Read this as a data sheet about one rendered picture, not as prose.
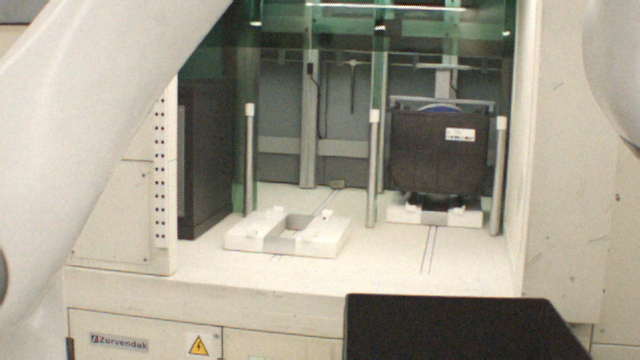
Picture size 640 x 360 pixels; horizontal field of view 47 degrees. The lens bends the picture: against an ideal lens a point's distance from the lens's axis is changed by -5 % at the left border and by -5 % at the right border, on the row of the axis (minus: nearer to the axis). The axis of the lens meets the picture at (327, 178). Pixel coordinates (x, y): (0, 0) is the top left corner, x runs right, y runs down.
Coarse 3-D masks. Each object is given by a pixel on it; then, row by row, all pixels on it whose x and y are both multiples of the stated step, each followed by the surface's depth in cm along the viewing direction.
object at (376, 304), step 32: (352, 320) 102; (384, 320) 102; (416, 320) 101; (448, 320) 101; (480, 320) 101; (512, 320) 101; (544, 320) 100; (352, 352) 103; (384, 352) 102; (416, 352) 102; (448, 352) 102; (480, 352) 102; (512, 352) 102; (544, 352) 99; (576, 352) 85
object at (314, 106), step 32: (288, 64) 206; (320, 64) 202; (352, 64) 201; (384, 64) 195; (416, 64) 198; (448, 64) 193; (480, 64) 197; (288, 96) 207; (320, 96) 206; (352, 96) 203; (384, 96) 197; (416, 96) 201; (480, 96) 198; (288, 128) 209; (320, 128) 207; (352, 128) 206; (384, 128) 199; (288, 160) 210; (320, 160) 209; (352, 160) 207; (384, 160) 204
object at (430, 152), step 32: (448, 96) 170; (416, 128) 165; (448, 128) 163; (480, 128) 162; (416, 160) 166; (448, 160) 165; (480, 160) 163; (416, 192) 167; (448, 192) 166; (480, 192) 164
